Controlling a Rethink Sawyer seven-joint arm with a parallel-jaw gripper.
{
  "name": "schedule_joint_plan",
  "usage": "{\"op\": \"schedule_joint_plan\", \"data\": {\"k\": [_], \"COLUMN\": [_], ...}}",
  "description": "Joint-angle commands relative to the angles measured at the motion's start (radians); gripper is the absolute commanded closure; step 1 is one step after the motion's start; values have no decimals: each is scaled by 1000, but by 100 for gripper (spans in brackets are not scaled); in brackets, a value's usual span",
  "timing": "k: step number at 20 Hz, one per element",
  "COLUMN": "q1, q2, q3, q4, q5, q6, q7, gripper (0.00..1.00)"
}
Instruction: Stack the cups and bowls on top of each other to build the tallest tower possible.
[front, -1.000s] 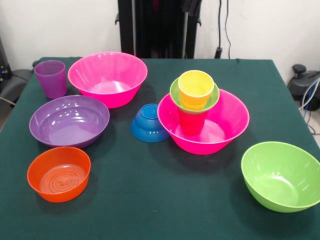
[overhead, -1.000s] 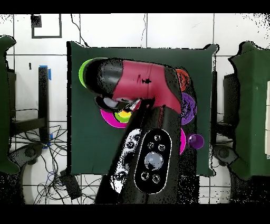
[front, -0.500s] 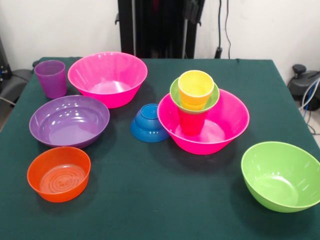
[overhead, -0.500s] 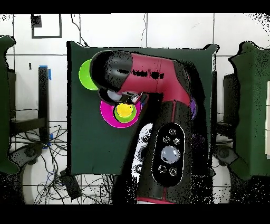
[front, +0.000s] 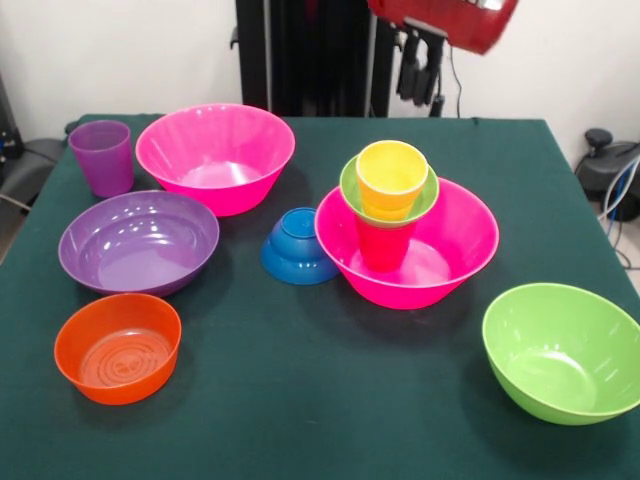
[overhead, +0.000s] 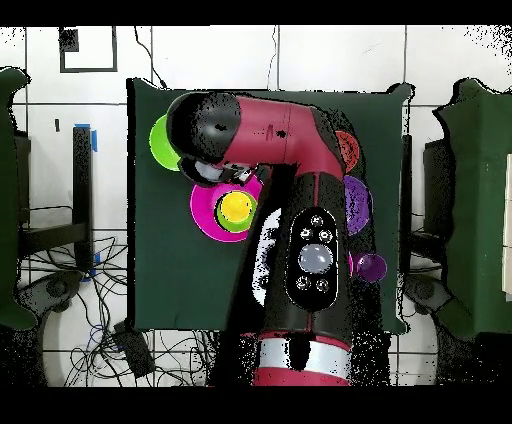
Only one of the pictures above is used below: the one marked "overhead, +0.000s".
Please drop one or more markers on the yellow plastic cup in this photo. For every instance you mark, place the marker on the yellow plastic cup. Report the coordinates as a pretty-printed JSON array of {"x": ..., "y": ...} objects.
[{"x": 236, "y": 206}]

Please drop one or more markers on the small lime green bowl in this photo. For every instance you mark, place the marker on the small lime green bowl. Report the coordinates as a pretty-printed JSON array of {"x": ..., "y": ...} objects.
[{"x": 240, "y": 226}]

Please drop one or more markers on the purple plastic bowl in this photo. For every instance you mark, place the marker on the purple plastic bowl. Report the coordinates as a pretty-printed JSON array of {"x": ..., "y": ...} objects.
[{"x": 358, "y": 204}]

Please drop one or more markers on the red plastic bowl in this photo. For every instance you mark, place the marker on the red plastic bowl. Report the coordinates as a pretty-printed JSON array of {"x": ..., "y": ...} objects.
[{"x": 350, "y": 148}]

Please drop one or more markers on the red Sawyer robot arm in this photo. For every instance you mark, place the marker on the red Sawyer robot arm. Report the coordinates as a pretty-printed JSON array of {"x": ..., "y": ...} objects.
[{"x": 280, "y": 136}]

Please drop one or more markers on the dark green tablecloth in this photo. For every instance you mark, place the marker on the dark green tablecloth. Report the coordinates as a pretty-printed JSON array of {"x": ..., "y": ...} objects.
[{"x": 172, "y": 272}]

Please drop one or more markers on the large lime green bowl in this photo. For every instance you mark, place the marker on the large lime green bowl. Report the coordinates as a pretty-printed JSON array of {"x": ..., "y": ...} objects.
[{"x": 160, "y": 148}]

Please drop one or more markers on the purple plastic cup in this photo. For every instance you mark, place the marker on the purple plastic cup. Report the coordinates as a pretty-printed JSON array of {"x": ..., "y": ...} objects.
[{"x": 374, "y": 268}]

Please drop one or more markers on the blue tape strip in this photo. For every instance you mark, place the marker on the blue tape strip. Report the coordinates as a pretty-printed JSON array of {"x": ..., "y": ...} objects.
[{"x": 94, "y": 142}]

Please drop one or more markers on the black metal stand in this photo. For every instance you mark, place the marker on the black metal stand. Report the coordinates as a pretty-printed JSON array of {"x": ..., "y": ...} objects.
[{"x": 82, "y": 180}]

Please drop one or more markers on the black floor box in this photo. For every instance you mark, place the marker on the black floor box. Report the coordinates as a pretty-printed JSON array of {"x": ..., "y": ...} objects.
[{"x": 134, "y": 352}]

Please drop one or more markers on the white sheet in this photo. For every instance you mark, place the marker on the white sheet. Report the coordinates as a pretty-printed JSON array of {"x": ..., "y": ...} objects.
[{"x": 508, "y": 224}]

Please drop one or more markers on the grey pedestal foot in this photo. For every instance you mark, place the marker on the grey pedestal foot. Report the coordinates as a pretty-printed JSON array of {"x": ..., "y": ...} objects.
[
  {"x": 56, "y": 288},
  {"x": 424, "y": 290}
]

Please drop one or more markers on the black square floor frame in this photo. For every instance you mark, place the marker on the black square floor frame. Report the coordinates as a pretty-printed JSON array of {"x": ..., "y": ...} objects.
[{"x": 88, "y": 70}]

